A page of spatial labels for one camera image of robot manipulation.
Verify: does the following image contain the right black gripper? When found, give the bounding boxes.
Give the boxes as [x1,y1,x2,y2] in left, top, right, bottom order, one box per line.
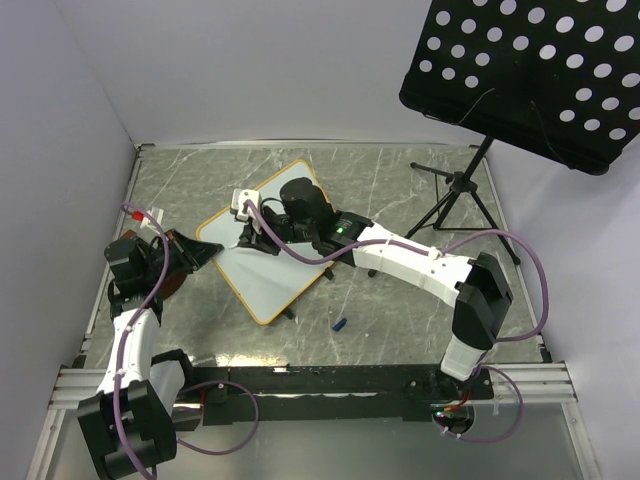
[238,207,316,257]

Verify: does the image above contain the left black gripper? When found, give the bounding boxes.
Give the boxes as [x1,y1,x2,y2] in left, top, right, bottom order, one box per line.
[141,228,222,284]

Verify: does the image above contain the yellow framed whiteboard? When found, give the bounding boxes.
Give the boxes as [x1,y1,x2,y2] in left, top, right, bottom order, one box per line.
[195,158,337,326]

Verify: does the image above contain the blue marker cap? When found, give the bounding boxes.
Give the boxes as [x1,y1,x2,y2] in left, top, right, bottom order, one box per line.
[332,318,347,332]

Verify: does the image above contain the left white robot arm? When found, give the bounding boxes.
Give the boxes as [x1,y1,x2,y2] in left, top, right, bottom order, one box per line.
[78,229,224,479]

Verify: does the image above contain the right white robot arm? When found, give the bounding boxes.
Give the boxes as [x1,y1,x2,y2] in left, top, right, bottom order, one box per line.
[230,177,513,398]

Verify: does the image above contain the brown whiteboard eraser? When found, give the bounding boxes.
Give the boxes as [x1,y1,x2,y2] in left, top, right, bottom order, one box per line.
[112,230,189,300]

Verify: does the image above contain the black base crossbar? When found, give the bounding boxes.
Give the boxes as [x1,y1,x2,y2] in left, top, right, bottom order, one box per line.
[179,364,494,426]

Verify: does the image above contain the black perforated music stand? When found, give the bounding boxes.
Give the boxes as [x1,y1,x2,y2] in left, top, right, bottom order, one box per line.
[367,0,640,279]

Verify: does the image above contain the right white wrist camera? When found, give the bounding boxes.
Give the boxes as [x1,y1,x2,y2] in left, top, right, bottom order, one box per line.
[229,189,261,223]

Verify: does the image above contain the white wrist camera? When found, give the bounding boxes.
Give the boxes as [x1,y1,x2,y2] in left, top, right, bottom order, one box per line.
[131,207,164,234]
[229,189,261,223]

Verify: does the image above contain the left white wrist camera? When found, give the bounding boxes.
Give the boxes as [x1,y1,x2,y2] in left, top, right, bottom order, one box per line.
[131,207,164,234]

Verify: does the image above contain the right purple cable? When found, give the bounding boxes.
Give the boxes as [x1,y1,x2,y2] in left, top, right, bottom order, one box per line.
[242,199,550,444]

